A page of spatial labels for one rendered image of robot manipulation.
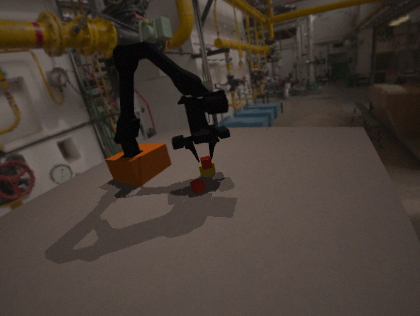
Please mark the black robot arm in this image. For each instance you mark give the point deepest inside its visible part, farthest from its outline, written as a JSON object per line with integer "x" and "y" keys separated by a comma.
{"x": 126, "y": 59}

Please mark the yellow cube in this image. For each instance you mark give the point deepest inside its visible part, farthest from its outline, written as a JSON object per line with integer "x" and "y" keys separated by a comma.
{"x": 207, "y": 172}

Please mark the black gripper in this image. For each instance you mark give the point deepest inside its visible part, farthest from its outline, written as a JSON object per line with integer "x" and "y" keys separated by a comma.
{"x": 179, "y": 142}

